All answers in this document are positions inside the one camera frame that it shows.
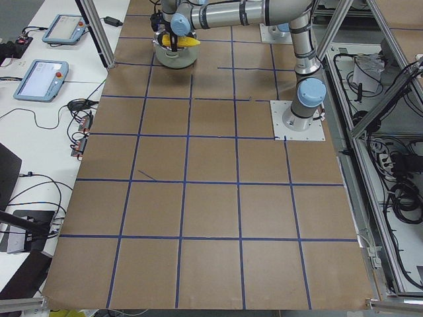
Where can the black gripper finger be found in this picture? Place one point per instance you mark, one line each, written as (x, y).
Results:
(174, 41)

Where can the yellow corn cob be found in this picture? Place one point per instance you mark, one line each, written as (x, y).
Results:
(182, 42)

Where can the pale green cooking pot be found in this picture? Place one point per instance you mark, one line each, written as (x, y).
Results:
(182, 58)

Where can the black power adapter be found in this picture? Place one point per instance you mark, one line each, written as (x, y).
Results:
(113, 21)

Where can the upper teach pendant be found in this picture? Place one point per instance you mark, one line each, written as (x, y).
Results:
(65, 29)

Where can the teach pendant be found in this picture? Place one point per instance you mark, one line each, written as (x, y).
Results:
(65, 29)
(42, 81)

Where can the lower teach pendant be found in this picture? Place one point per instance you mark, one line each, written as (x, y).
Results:
(42, 81)

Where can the brown paper table cover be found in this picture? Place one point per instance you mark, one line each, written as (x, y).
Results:
(185, 200)

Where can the crumpled white paper cup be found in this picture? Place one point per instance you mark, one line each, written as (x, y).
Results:
(367, 72)

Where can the black laptop corner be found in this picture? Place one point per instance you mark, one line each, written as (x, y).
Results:
(10, 170)

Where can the black box on desk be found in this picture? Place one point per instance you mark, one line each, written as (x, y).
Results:
(26, 231)

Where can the aluminium frame post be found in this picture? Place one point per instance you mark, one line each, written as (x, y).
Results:
(90, 16)

